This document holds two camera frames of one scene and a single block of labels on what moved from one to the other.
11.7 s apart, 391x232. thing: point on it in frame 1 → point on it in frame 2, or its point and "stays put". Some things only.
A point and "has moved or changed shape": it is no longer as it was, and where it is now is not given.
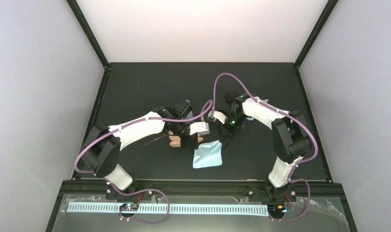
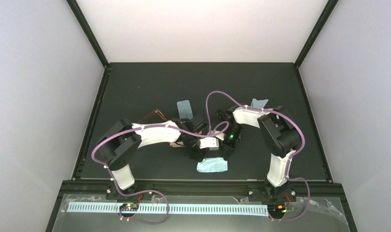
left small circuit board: x=129 y=207 stays put
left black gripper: x=192 y=142 → x=195 y=157
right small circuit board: x=279 y=209 stays put
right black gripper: x=227 y=132 → x=227 y=148
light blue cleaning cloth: x=208 y=154 has moved or changed shape
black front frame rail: x=255 y=190 stays put
